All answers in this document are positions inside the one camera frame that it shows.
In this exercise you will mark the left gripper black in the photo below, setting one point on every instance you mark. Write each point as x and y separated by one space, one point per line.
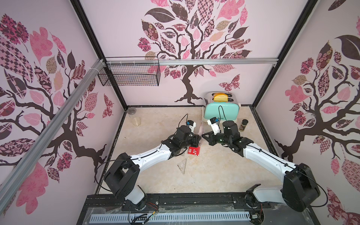
196 139

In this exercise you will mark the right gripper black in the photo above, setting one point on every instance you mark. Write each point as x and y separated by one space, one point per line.
210 138

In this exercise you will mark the clear triangle set square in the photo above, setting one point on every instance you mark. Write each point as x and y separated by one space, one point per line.
182 166

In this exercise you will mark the red ruler set package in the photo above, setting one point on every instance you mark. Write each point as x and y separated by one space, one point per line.
201 130
194 151

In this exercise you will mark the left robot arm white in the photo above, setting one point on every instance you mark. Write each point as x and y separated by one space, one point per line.
122 175

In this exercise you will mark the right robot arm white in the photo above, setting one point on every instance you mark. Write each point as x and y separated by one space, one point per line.
299 188

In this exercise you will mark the mint green toaster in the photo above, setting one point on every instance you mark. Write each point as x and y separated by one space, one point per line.
226 111

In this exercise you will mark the yellow toast slice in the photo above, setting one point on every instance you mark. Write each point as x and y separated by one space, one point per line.
220 97

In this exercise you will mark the clear glass jar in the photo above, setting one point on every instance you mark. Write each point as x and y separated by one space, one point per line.
134 116

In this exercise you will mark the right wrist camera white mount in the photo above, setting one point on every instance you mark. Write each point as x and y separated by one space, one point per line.
213 122

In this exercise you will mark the aluminium rail back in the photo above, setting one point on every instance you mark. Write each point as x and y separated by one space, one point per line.
245 61

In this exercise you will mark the aluminium rail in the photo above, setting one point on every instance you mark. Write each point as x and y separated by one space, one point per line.
245 61
17 176

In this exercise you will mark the black wire basket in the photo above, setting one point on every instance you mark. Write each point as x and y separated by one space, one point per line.
131 71

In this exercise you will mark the white slotted cable duct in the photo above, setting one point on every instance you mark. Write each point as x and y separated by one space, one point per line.
147 218

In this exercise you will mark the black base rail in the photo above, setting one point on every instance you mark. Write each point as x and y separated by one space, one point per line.
238 200

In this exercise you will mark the aluminium rail left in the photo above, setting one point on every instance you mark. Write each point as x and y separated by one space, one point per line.
17 176

